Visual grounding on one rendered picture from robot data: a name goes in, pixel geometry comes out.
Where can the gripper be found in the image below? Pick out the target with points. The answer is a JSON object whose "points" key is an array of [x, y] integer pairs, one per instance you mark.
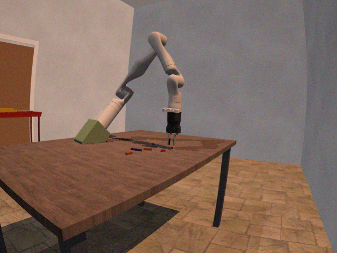
{"points": [[173, 120]]}

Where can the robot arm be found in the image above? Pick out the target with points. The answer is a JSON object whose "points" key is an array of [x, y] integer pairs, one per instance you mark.
{"points": [[157, 42]]}

